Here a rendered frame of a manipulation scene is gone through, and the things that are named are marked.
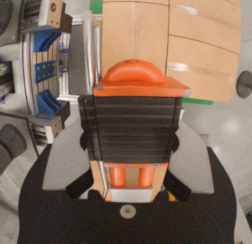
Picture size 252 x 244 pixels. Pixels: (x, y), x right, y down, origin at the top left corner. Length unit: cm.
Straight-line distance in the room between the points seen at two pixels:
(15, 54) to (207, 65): 106
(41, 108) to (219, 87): 112
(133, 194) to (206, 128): 178
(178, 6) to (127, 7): 32
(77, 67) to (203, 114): 154
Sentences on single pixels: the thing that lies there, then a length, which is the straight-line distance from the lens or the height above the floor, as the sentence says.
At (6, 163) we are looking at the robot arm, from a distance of 57.
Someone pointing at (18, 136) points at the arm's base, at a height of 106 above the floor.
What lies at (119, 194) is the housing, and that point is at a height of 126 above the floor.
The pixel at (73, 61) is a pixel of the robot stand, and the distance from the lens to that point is 126.
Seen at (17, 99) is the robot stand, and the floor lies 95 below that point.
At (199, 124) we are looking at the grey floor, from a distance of 183.
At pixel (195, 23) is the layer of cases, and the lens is 95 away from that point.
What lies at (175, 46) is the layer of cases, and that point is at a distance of 86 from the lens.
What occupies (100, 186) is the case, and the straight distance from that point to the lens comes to 80.
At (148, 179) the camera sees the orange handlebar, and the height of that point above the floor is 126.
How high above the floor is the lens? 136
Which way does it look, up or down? 62 degrees down
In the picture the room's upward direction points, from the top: 175 degrees counter-clockwise
